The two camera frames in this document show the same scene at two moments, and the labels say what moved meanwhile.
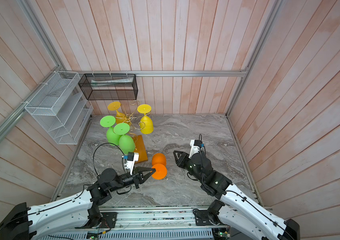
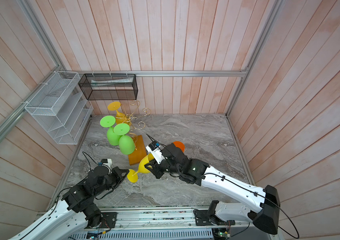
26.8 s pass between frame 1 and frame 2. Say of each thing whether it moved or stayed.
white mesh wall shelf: stayed
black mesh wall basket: stayed
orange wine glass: moved
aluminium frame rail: stayed
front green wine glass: stayed
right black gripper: moved
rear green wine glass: stayed
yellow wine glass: moved
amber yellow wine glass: stayed
